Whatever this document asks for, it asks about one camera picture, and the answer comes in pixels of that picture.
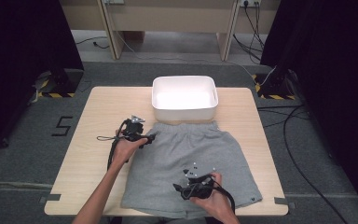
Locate black floor cables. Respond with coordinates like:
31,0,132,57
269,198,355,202
256,105,311,129

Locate long curved black cable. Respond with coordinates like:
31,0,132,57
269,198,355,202
282,105,349,224

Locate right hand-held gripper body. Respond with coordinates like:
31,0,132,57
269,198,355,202
180,161,217,200

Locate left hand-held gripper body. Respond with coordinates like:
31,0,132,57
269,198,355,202
122,115,146,143

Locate short black floor cable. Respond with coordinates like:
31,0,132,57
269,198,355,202
76,35,110,49

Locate black power cables bundle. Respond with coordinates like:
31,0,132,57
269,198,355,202
232,1,267,64

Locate person's left hand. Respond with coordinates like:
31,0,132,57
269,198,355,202
111,130,148,166

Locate black curtain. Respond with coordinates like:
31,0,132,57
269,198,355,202
260,0,358,216
0,0,85,160

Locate person's right hand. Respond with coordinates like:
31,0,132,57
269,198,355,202
189,172,231,220

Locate black stand base hazard tape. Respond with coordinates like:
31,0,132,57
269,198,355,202
34,68,85,99
251,73,297,101

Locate right hand-held gripper black cable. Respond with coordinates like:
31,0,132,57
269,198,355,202
213,180,237,216

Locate white power strip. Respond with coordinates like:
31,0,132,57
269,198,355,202
239,0,262,7

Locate grey tape piece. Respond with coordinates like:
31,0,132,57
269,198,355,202
274,196,296,209
38,193,62,204

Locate grey shorts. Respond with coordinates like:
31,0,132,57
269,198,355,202
120,120,264,220

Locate white plastic bin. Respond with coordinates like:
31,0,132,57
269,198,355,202
151,75,219,122

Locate grey lanyard strap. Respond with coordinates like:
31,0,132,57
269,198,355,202
96,134,125,142

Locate beige desk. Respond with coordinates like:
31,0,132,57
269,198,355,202
59,0,282,62

